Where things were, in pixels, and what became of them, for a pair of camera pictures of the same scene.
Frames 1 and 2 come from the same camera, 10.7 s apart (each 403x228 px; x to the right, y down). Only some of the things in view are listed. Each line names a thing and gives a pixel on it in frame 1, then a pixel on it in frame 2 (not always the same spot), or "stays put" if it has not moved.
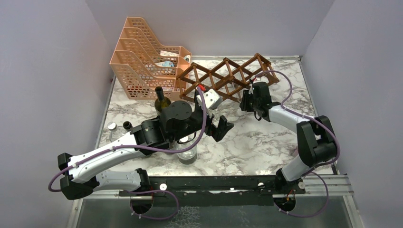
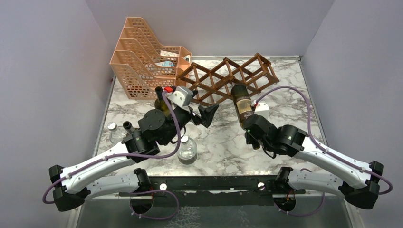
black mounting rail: [206, 191] stays put
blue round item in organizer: [168, 63] stays put
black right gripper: [244, 104] to [250, 139]
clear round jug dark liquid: [187, 156] stays put
